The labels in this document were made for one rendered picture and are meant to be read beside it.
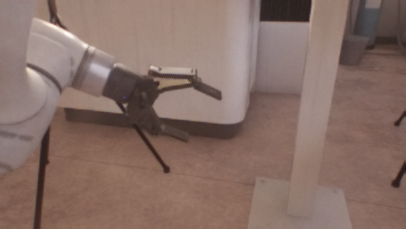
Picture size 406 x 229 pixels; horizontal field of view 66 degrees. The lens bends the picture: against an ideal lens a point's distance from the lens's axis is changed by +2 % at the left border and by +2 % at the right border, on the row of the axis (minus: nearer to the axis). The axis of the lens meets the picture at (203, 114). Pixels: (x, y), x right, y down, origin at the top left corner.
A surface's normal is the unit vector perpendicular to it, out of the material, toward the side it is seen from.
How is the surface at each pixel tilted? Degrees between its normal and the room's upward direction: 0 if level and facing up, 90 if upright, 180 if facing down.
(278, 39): 90
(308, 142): 90
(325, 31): 90
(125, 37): 90
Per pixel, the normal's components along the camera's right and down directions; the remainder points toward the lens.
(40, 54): 0.54, -0.39
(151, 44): -0.25, 0.39
